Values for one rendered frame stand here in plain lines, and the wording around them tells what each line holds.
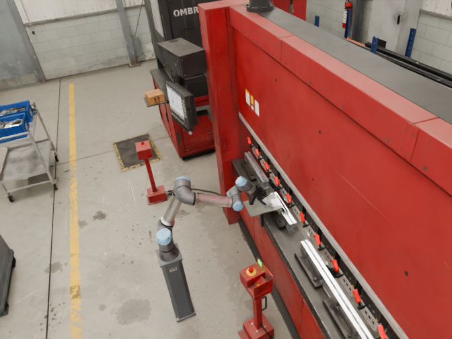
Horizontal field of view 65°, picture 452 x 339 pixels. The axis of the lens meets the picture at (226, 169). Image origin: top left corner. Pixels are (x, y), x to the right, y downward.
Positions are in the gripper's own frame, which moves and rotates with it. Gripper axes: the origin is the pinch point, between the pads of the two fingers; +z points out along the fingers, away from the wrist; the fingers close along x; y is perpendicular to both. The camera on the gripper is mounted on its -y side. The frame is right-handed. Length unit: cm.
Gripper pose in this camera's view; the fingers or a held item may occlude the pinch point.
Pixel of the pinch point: (267, 203)
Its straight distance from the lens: 282.1
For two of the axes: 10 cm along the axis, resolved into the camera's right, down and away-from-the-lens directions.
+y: 6.9, -6.5, -3.0
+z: 6.9, 5.0, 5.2
